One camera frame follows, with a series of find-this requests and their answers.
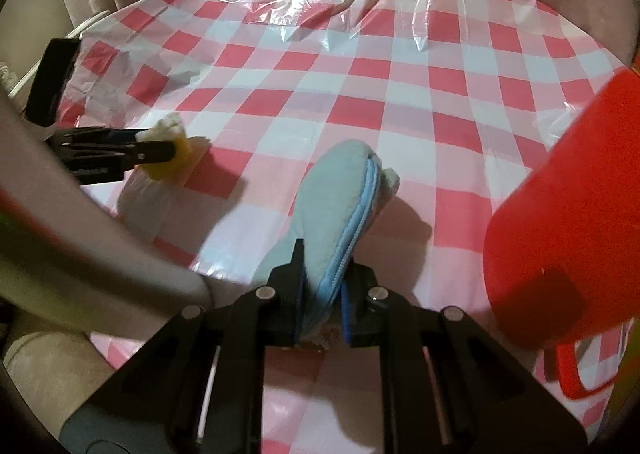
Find yellow round sponge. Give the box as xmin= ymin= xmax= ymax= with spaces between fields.
xmin=134 ymin=113 xmax=193 ymax=182

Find light blue plush pouch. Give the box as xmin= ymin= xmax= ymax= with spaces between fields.
xmin=252 ymin=140 xmax=400 ymax=350

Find white printed tissue pack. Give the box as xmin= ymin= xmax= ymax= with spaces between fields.
xmin=116 ymin=167 xmax=176 ymax=243

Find steel thermos bottle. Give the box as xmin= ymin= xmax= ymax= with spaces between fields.
xmin=1 ymin=97 xmax=214 ymax=341

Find red plastic thermos jug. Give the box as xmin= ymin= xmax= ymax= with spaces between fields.
xmin=483 ymin=69 xmax=639 ymax=400

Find red white checkered tablecloth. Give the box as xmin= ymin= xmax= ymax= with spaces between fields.
xmin=52 ymin=0 xmax=637 ymax=454

